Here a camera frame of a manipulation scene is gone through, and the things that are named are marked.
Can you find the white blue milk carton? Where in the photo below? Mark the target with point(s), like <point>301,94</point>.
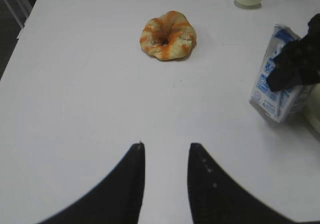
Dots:
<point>274,94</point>

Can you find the orange striped bagel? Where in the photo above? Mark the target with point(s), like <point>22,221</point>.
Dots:
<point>168,37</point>

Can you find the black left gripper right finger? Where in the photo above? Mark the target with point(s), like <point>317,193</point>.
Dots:
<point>215,198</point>

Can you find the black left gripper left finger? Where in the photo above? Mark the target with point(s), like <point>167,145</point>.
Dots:
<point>117,199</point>

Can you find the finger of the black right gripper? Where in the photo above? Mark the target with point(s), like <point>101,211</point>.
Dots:
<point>298,64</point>
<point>313,32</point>

